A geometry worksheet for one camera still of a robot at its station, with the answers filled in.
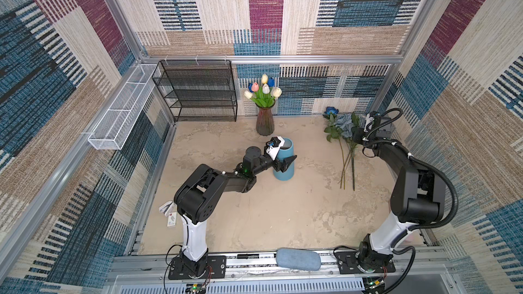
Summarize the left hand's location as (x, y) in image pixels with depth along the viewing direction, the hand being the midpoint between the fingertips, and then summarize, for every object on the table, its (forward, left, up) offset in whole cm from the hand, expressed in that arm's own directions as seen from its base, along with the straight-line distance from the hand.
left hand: (290, 147), depth 87 cm
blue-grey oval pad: (-39, 0, -14) cm, 41 cm away
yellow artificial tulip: (+28, +10, +14) cm, 33 cm away
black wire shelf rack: (+38, +44, +1) cm, 58 cm away
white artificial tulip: (+23, +10, +12) cm, 28 cm away
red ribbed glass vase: (+21, +10, -8) cm, 25 cm away
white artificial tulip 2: (+20, +5, +13) cm, 24 cm away
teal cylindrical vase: (-5, +2, +4) cm, 7 cm away
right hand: (+9, -33, -4) cm, 34 cm away
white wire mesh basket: (+13, +77, +1) cm, 78 cm away
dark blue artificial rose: (+35, -28, -12) cm, 47 cm away
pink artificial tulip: (+23, +15, +13) cm, 31 cm away
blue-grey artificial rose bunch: (+18, -29, -9) cm, 35 cm away
